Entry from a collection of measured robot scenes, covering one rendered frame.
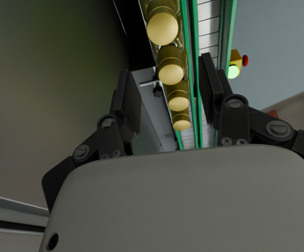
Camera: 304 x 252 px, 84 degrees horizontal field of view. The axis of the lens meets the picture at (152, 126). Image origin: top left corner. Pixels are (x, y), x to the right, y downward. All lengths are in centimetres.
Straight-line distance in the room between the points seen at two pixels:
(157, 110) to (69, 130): 53
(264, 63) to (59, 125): 101
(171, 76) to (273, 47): 85
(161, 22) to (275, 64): 96
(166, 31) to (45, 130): 16
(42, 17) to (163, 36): 13
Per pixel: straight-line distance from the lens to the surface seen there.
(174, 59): 23
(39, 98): 19
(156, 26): 20
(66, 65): 24
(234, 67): 68
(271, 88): 124
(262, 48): 102
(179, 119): 31
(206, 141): 95
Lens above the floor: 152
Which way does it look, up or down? 36 degrees down
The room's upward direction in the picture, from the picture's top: 180 degrees counter-clockwise
